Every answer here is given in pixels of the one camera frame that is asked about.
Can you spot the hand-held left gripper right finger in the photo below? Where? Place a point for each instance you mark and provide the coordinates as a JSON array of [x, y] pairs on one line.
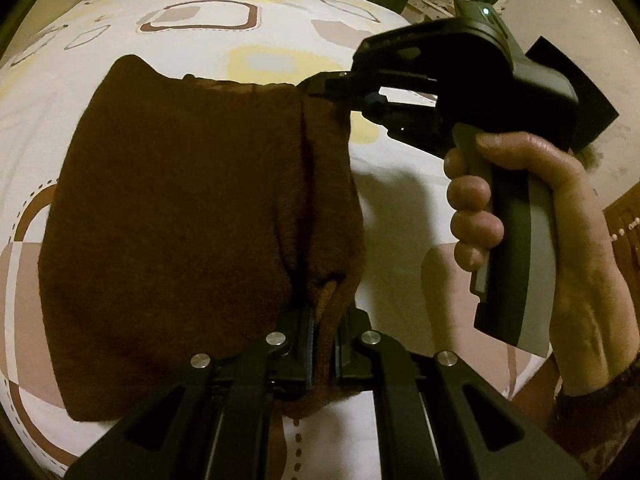
[[350, 355]]

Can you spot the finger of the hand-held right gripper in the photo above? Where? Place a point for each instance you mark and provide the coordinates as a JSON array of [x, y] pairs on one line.
[[350, 102], [327, 82]]

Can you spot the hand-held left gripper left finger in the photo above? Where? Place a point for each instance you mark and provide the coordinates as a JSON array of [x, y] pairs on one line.
[[300, 350]]

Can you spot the brown knit garment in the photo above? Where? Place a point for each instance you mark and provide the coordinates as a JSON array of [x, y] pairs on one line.
[[175, 210]]

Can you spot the person's right hand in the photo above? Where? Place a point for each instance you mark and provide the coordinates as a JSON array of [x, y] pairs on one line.
[[585, 240]]

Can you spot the black flat panel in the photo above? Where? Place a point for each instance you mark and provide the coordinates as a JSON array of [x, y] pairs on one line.
[[587, 105]]

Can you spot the bed with patterned white sheet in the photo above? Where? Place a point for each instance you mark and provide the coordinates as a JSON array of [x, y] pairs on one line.
[[125, 35]]

